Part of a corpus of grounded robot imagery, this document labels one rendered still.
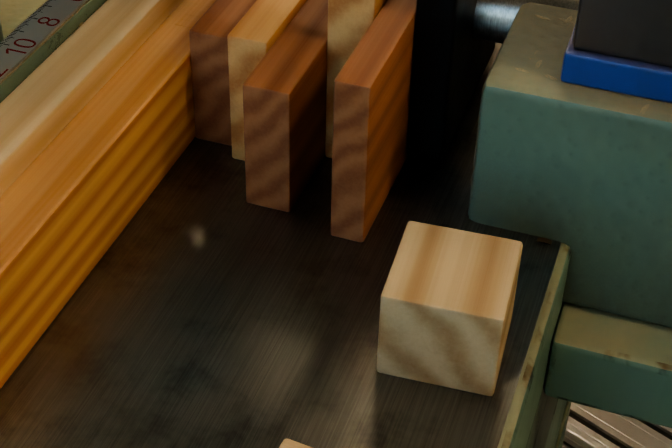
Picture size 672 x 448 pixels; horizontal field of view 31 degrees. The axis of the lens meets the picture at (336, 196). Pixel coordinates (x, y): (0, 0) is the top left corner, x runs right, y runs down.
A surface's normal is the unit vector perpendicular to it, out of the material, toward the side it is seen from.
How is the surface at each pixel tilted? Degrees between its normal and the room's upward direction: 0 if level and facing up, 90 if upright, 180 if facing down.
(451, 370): 90
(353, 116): 90
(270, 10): 0
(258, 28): 0
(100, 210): 90
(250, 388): 0
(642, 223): 90
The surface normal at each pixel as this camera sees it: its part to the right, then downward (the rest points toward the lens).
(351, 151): -0.33, 0.58
